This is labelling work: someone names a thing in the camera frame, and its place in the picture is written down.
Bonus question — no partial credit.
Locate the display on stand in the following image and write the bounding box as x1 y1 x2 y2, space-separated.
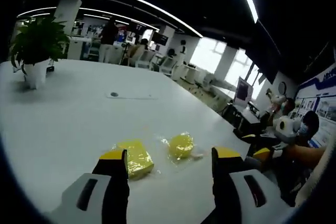
234 76 255 109

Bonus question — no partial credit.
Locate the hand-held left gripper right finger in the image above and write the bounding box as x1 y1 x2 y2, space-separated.
211 146 289 224

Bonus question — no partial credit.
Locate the white counter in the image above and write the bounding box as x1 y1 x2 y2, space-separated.
69 36 92 61

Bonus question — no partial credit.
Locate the square yellow silicone block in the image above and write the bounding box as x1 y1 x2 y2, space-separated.
111 138 155 181

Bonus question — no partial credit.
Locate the white square pillar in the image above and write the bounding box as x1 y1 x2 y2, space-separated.
53 0 81 60

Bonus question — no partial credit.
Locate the white mesh office chair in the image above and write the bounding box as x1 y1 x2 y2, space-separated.
134 49 156 69
159 55 179 76

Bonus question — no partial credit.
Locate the black hanging screen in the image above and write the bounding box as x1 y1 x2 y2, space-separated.
244 19 281 85

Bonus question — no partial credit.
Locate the blue white wall poster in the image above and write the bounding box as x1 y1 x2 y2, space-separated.
296 63 336 151

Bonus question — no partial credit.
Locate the green plant in white pot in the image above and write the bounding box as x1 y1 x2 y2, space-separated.
9 16 71 90

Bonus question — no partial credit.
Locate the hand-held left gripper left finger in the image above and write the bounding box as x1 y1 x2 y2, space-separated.
50 148 130 224

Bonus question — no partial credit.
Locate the large bright window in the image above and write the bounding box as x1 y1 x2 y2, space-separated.
188 37 266 93

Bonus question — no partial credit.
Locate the round yellow silicone block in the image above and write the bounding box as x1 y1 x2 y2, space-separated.
168 133 195 160

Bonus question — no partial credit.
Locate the dark display screen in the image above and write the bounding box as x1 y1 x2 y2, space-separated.
129 23 144 36
152 31 169 47

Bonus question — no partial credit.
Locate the table cable cover plate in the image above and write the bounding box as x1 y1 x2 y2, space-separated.
107 91 159 101

